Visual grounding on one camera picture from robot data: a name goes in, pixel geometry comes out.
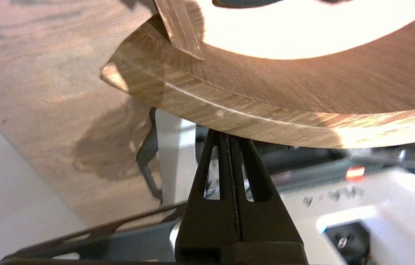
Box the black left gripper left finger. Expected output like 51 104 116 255
175 129 240 259

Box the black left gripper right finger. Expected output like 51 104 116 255
230 136 306 255

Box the wooden nightstand drawer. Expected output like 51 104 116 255
100 0 415 149

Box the white and black robot base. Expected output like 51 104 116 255
0 107 415 265

